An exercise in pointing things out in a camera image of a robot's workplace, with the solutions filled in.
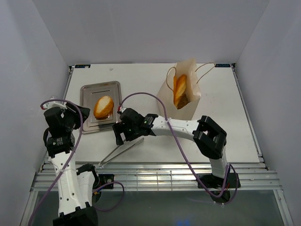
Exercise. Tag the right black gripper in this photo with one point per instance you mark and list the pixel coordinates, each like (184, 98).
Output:
(119, 128)

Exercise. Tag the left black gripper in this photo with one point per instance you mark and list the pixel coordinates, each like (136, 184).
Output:
(85, 111)

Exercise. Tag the long baguette bread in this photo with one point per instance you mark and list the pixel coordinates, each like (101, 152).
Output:
(174, 83)
(180, 87)

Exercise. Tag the beige paper bag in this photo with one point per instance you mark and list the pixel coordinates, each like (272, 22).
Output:
(193, 92)

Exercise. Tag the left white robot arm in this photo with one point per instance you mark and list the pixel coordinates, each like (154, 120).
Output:
(74, 184)

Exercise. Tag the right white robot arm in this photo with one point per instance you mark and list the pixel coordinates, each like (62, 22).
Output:
(209, 137)

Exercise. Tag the oval bread loaf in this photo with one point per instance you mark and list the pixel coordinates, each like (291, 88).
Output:
(103, 107)

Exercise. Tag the metal tray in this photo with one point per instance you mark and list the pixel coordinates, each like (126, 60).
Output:
(90, 94)

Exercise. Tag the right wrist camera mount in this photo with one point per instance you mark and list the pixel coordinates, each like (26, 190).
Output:
(120, 109)

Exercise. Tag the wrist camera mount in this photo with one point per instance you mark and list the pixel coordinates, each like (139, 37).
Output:
(53, 106)
(120, 109)

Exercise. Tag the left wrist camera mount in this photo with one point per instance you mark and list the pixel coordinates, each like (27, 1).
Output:
(53, 106)

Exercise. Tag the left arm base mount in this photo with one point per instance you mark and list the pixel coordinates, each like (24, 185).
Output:
(105, 178)

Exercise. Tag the aluminium frame rail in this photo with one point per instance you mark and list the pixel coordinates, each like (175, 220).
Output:
(178, 177)

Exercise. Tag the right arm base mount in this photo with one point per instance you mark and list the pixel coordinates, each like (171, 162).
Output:
(211, 181)

